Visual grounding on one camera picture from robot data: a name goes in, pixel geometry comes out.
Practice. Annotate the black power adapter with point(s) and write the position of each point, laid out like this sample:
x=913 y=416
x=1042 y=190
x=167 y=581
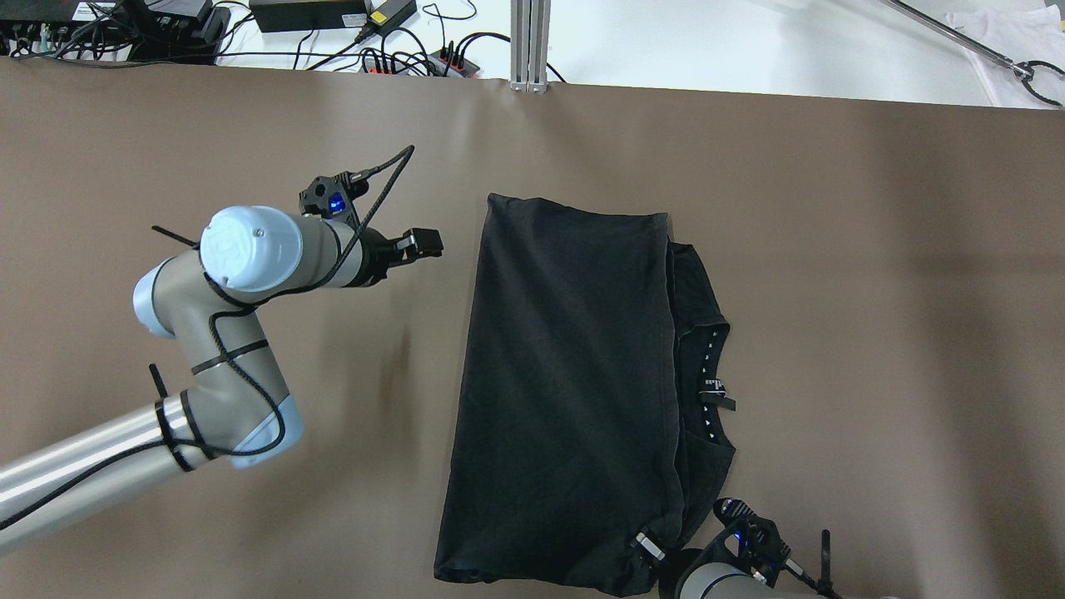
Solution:
x=385 y=18

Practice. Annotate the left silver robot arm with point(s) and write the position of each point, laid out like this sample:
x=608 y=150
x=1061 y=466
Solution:
x=239 y=406

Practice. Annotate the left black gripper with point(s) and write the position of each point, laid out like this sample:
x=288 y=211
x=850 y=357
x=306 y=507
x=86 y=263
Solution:
x=376 y=258

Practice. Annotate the black t-shirt with logo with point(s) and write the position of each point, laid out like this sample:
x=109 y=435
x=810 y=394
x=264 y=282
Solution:
x=590 y=407

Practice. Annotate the long metal grabber pole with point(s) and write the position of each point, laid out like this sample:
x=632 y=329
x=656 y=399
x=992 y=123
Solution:
x=1033 y=75

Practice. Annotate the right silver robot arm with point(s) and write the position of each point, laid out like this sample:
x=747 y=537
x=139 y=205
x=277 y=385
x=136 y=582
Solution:
x=721 y=580

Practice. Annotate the aluminium frame post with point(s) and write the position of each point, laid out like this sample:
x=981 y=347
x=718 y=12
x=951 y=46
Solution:
x=529 y=38

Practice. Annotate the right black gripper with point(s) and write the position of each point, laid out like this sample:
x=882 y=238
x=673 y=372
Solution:
x=651 y=547

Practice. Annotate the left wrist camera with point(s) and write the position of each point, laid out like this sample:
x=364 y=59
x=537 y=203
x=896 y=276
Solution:
x=334 y=197

